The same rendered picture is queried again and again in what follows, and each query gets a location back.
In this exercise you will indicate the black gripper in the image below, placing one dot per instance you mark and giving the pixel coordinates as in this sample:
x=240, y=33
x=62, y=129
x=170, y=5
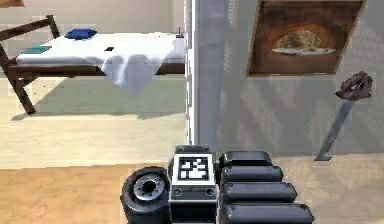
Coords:
x=146, y=195

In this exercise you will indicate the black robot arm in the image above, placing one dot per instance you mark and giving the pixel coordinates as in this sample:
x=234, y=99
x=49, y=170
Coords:
x=246, y=190

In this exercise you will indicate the dark wooden bed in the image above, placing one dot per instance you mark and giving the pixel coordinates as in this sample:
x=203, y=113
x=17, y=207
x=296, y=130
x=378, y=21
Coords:
x=83, y=55

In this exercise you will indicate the small dark bedside object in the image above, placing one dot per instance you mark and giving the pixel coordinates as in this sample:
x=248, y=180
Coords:
x=179, y=33

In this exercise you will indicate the blue pillow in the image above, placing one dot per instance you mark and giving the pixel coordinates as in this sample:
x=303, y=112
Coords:
x=80, y=33

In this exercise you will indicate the framed food picture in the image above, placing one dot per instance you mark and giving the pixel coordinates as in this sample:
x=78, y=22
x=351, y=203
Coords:
x=301, y=36

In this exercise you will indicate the brown framed picture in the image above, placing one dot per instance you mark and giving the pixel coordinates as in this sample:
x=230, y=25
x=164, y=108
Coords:
x=10, y=2

